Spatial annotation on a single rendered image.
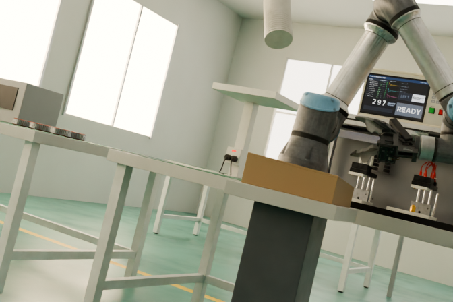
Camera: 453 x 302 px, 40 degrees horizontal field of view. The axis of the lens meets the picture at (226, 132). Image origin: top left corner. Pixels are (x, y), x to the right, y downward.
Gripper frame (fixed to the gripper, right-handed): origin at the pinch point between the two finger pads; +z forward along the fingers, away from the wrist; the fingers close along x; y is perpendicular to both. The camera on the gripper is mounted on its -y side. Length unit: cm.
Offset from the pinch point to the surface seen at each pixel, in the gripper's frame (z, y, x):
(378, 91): -8, -60, 22
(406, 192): -24, -38, 54
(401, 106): -17, -54, 24
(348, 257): -8, -210, 289
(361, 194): -6, -30, 51
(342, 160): 3, -52, 53
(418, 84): -23, -59, 16
